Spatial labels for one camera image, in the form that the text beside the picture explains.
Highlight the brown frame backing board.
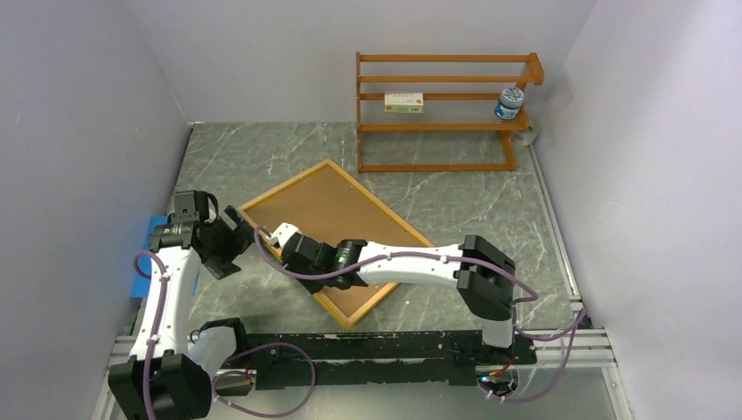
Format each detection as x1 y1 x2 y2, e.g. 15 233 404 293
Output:
244 165 427 321

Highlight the yellow wooden picture frame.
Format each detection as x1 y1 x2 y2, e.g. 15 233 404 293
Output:
237 158 435 331

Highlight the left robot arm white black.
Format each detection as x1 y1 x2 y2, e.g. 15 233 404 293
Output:
108 190 254 419

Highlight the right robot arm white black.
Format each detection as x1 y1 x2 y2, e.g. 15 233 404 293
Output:
273 232 517 363

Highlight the blue plastic board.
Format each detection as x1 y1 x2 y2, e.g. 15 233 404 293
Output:
129 215 201 299

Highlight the white red medicine box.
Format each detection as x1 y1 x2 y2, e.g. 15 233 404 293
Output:
383 92 424 114

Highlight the orange wooden shelf rack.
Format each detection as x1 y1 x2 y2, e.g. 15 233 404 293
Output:
354 52 545 172

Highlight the clear tape roll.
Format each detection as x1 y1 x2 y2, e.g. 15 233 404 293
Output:
513 119 541 147

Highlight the white blue jar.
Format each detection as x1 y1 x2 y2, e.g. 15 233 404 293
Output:
494 87 524 120

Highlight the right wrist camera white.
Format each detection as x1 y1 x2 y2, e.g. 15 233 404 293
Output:
267 222 301 249

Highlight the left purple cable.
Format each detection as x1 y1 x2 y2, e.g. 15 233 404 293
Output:
134 248 317 420

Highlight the purple cable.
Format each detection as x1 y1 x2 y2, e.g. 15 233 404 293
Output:
254 226 588 405
134 248 317 420

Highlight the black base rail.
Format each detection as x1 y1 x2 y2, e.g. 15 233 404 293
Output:
233 330 537 390

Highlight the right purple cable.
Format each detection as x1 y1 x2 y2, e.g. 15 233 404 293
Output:
254 226 588 405

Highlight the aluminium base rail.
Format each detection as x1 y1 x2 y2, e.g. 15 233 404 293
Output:
92 334 633 420

